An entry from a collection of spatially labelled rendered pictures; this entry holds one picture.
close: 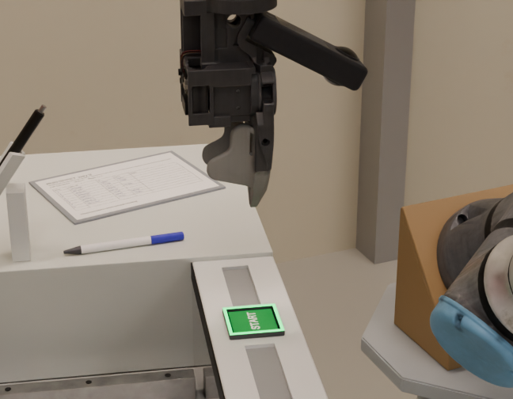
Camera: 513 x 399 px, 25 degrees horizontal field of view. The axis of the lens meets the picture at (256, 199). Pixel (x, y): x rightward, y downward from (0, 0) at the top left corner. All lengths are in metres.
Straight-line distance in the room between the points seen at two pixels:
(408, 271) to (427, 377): 0.13
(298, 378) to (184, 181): 0.47
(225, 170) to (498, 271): 0.28
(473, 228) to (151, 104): 1.81
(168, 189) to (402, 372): 0.38
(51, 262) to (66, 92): 1.69
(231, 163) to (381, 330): 0.45
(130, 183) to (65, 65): 1.48
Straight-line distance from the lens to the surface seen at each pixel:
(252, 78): 1.04
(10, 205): 1.29
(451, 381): 1.37
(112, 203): 1.44
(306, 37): 1.05
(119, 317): 1.34
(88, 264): 1.31
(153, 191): 1.47
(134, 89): 3.03
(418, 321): 1.42
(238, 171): 1.08
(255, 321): 1.18
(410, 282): 1.41
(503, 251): 1.15
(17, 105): 2.96
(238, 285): 1.27
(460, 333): 1.17
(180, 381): 1.30
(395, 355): 1.41
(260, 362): 1.13
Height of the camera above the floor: 1.56
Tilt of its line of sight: 24 degrees down
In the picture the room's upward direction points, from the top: straight up
